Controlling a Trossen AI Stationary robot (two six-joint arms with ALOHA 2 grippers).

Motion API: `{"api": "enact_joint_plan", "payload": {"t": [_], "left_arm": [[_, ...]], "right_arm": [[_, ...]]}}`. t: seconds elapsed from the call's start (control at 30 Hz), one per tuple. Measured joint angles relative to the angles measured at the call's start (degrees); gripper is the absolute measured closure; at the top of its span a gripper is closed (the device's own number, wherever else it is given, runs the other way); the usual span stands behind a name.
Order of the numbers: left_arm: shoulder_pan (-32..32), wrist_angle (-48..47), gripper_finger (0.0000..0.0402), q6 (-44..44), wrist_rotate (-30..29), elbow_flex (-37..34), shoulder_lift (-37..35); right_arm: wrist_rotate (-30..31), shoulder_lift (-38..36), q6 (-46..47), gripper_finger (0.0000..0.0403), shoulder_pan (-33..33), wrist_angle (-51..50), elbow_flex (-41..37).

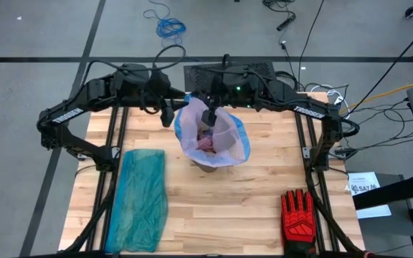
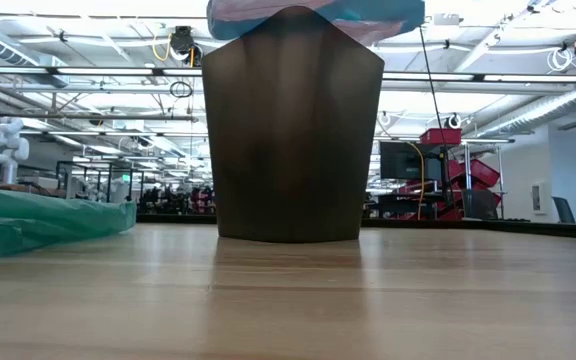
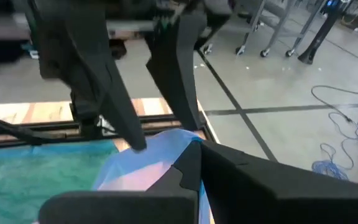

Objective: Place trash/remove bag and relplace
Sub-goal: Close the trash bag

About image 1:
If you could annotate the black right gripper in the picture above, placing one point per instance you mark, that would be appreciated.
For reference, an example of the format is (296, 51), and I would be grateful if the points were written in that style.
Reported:
(217, 91)

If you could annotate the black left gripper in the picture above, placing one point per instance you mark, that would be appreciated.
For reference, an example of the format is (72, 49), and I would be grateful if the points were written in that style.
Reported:
(160, 87)

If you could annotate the brown trash bin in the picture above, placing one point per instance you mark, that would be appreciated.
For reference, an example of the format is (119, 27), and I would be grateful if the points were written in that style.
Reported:
(208, 168)

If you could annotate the teal plastic trash bag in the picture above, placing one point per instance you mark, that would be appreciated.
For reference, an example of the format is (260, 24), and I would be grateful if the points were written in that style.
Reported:
(138, 200)

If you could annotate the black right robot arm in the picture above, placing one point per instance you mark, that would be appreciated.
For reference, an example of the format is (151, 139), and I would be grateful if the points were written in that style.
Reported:
(282, 96)

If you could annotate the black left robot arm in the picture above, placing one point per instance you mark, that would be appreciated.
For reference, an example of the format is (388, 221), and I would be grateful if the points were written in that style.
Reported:
(95, 89)

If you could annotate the black perforated floor mat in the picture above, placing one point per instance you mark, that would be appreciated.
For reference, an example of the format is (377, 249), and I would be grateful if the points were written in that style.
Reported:
(195, 75)

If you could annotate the pink crumpled plastic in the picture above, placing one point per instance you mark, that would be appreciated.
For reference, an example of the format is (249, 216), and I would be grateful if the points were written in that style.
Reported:
(206, 144)

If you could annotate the silver mounting plate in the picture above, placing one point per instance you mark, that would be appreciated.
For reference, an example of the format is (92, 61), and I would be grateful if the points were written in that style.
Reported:
(306, 152)

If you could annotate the red work glove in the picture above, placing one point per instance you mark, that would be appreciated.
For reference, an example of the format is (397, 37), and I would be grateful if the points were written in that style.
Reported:
(298, 218)

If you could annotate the white printed paper sign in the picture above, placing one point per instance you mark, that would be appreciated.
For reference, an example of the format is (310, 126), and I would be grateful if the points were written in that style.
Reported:
(364, 179)

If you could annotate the black beam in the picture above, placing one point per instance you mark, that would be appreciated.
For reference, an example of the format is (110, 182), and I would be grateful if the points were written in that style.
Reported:
(396, 190)

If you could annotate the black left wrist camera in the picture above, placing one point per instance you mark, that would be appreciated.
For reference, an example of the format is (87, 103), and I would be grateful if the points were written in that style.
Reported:
(167, 117)

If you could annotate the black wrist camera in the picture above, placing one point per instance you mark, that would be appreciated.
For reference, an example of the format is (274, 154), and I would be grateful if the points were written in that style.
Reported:
(209, 118)
(167, 117)

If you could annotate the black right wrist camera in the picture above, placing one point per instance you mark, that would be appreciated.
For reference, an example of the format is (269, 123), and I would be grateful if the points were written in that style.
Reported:
(209, 118)

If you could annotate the black aluminium rig frame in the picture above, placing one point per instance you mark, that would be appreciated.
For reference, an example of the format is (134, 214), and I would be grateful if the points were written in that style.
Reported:
(123, 125)

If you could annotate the grey metal bracket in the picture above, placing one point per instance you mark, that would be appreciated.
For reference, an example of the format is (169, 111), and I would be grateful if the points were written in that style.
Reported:
(82, 156)

